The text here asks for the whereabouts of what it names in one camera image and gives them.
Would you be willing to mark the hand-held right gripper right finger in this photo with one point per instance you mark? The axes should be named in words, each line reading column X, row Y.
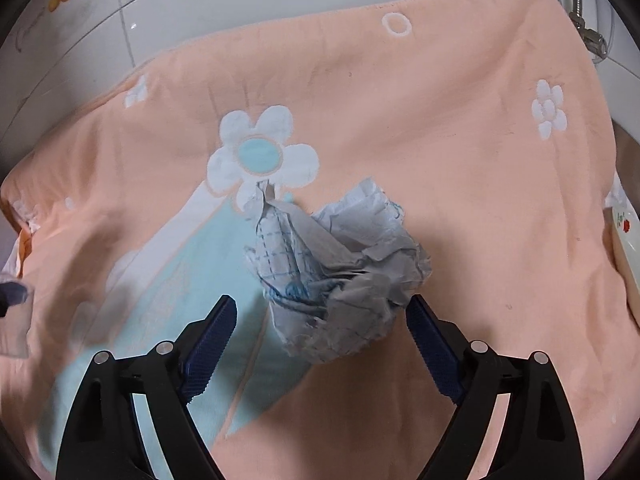
column 432, row 350

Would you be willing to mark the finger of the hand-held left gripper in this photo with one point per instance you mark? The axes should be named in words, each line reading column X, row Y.
column 12, row 294

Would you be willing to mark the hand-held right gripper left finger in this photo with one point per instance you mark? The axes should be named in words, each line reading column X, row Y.
column 210, row 345

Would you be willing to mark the clear plastic cup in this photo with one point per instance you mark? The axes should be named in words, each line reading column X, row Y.
column 15, row 335

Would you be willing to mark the grid paper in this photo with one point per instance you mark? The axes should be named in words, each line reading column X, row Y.
column 340, row 270

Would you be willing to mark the peach floral blanket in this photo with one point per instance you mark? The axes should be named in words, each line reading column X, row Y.
column 400, row 135

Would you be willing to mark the white bowl with red print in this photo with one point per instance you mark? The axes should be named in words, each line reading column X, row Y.
column 627, row 250

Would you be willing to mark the metal valve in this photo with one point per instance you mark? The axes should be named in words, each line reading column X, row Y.
column 594, row 37

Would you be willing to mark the metal water pipe fittings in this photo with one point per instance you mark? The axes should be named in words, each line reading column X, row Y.
column 614, row 30

